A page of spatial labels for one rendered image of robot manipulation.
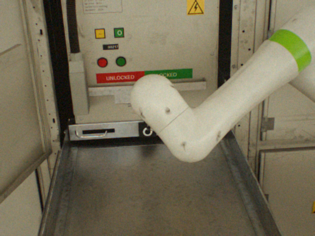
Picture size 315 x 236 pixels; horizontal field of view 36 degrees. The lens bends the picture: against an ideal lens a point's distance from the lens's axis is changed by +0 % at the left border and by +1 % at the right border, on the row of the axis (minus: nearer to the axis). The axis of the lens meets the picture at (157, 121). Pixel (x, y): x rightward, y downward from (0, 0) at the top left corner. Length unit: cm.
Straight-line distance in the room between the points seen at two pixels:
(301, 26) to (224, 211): 52
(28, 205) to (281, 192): 91
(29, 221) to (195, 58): 83
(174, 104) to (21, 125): 63
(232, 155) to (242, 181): 16
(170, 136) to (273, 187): 80
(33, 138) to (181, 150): 67
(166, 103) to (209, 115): 10
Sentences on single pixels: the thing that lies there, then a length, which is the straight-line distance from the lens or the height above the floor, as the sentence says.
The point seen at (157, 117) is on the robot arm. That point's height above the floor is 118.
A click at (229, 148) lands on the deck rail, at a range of 163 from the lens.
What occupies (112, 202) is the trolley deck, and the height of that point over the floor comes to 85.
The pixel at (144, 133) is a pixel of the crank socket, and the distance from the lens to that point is 165.
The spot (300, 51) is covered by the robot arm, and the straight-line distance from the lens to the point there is 121.
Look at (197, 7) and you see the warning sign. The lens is 156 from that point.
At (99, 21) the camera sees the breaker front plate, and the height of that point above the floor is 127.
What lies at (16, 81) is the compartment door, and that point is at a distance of 151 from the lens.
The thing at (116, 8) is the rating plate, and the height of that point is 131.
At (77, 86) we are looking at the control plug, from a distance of 150.
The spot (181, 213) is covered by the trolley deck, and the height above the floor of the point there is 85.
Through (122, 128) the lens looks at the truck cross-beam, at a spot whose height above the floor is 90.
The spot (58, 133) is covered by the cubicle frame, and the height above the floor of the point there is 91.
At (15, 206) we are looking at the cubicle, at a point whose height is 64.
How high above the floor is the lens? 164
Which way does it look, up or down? 26 degrees down
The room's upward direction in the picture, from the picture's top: 2 degrees counter-clockwise
